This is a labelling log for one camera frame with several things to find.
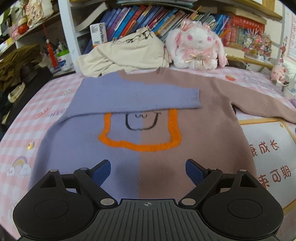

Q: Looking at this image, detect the purple and brown sweater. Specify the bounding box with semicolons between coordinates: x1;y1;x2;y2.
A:
30;68;295;200

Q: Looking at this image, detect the pink checkered table mat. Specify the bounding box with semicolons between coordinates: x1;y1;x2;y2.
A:
1;67;295;239

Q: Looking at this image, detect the white green-lid jar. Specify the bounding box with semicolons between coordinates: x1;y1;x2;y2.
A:
56;49;74;71

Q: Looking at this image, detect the small pink pig toy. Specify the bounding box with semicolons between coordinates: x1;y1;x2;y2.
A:
270;65;287;83

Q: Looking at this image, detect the red hanging tassel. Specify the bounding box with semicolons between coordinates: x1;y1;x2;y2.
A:
46;39;58;68

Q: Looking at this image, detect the white pink plush bunny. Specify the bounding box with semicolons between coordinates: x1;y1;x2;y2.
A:
165;19;228;70

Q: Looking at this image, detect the olive brown garment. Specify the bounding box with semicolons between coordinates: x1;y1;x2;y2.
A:
0;45;41;92

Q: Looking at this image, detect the cream sweatshirt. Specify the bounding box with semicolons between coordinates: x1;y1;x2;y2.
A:
75;27;172;77

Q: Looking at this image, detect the white Garnier box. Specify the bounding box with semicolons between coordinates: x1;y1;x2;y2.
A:
90;22;107;48

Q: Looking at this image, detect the row of colourful books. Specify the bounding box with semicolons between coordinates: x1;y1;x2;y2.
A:
92;3;230;42

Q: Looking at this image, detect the cream webbing strap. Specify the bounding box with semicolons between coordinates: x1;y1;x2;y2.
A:
7;82;26;103

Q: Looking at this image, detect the white shelf post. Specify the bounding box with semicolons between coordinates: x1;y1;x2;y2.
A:
58;0;81;73

